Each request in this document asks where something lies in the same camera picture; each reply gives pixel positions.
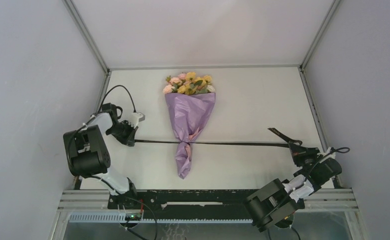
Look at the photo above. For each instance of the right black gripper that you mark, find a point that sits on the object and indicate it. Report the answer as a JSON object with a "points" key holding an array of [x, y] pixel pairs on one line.
{"points": [[299, 153]]}

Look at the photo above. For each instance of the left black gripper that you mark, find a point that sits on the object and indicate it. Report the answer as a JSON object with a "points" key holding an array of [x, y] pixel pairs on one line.
{"points": [[128, 140]]}

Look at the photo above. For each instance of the pink purple wrapping paper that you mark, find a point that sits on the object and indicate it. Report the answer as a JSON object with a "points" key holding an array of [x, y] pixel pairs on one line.
{"points": [[189, 115]]}

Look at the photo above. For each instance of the white pink rose stem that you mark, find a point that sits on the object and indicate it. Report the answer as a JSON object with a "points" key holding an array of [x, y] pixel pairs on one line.
{"points": [[210, 89]]}

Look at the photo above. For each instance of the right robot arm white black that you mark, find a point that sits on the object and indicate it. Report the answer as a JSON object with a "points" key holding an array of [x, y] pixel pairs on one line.
{"points": [[272, 204]]}

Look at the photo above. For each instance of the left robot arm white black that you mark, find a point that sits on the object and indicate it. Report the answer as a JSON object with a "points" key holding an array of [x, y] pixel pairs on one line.
{"points": [[87, 153]]}

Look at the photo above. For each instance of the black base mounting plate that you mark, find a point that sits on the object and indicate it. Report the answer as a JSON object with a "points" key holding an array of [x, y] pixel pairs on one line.
{"points": [[186, 204]]}

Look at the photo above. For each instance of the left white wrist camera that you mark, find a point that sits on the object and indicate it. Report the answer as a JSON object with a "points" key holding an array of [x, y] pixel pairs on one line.
{"points": [[135, 118]]}

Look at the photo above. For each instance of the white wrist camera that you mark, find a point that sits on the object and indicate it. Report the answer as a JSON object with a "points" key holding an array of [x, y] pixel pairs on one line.
{"points": [[135, 118], [330, 153]]}

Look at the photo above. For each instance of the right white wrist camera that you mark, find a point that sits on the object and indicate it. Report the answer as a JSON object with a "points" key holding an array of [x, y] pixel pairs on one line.
{"points": [[330, 153]]}

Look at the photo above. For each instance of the aluminium frame rail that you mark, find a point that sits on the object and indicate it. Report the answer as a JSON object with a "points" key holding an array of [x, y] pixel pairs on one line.
{"points": [[188, 67]]}

